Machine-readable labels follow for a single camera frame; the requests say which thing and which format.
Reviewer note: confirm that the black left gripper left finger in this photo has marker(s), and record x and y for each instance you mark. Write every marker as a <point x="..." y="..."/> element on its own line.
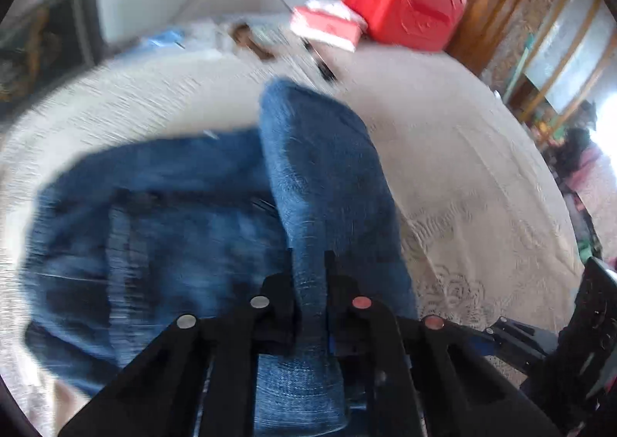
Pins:
<point x="198" y="377"/>

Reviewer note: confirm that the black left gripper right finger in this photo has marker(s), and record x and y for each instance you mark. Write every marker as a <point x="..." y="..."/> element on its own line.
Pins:
<point x="428" y="377"/>

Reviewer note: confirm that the blue denim jeans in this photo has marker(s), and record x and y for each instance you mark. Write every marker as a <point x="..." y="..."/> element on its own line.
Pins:
<point x="132" y="237"/>

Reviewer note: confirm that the white lace tablecloth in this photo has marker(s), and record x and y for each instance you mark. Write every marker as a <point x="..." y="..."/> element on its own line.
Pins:
<point x="486" y="230"/>

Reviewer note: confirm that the black marker pen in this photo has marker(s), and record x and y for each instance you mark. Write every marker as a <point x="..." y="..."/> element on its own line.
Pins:
<point x="323" y="68"/>

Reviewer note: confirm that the blue printed plastic packet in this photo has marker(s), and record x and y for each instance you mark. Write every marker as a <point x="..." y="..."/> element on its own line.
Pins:
<point x="203" y="37"/>

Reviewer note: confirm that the brown hair clip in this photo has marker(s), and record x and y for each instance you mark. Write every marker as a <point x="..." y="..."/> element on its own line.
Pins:
<point x="242" y="36"/>

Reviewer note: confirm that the red tissue pack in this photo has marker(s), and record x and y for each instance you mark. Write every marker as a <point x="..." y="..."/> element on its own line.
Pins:
<point x="329" y="22"/>

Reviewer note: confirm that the black framed box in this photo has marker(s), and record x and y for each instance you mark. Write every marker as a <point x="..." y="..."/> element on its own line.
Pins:
<point x="53" y="42"/>

